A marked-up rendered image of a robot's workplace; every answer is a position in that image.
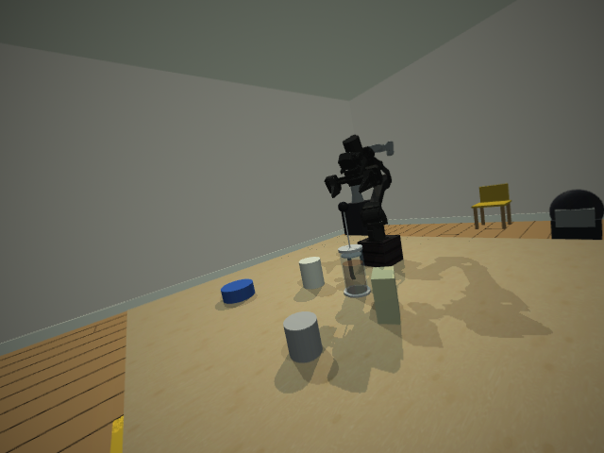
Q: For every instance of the glass french press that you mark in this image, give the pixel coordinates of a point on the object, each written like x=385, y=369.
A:
x=355, y=280

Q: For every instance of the olive green rectangular block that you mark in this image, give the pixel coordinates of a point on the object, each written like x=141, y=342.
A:
x=385, y=295

